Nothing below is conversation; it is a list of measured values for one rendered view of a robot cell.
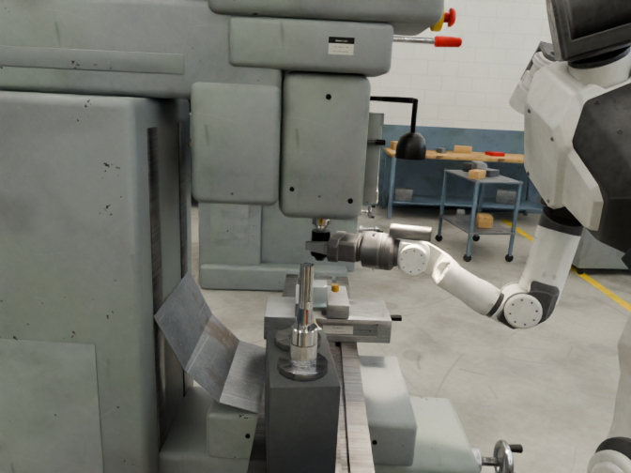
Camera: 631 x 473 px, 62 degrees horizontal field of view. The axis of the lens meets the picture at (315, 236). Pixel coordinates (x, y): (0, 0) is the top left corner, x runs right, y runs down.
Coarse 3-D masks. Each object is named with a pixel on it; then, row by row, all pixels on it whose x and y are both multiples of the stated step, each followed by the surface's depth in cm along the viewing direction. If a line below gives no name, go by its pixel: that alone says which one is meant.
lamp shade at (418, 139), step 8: (400, 136) 125; (408, 136) 123; (416, 136) 123; (400, 144) 124; (408, 144) 122; (416, 144) 122; (424, 144) 124; (400, 152) 124; (408, 152) 123; (416, 152) 123; (424, 152) 124
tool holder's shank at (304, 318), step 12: (300, 264) 89; (312, 264) 89; (300, 276) 88; (312, 276) 88; (300, 288) 89; (312, 288) 89; (300, 300) 89; (312, 300) 90; (300, 312) 89; (312, 312) 90; (300, 324) 90
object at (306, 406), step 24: (288, 336) 102; (288, 360) 93; (288, 384) 88; (312, 384) 88; (336, 384) 89; (288, 408) 88; (312, 408) 89; (336, 408) 89; (288, 432) 90; (312, 432) 90; (336, 432) 91; (288, 456) 91; (312, 456) 91
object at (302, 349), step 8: (296, 336) 90; (312, 336) 90; (296, 344) 90; (304, 344) 90; (312, 344) 90; (296, 352) 90; (304, 352) 90; (312, 352) 91; (296, 360) 91; (304, 360) 90; (312, 360) 91
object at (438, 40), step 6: (438, 36) 107; (444, 36) 107; (402, 42) 108; (408, 42) 108; (414, 42) 107; (420, 42) 107; (426, 42) 107; (432, 42) 107; (438, 42) 107; (444, 42) 107; (450, 42) 107; (456, 42) 107
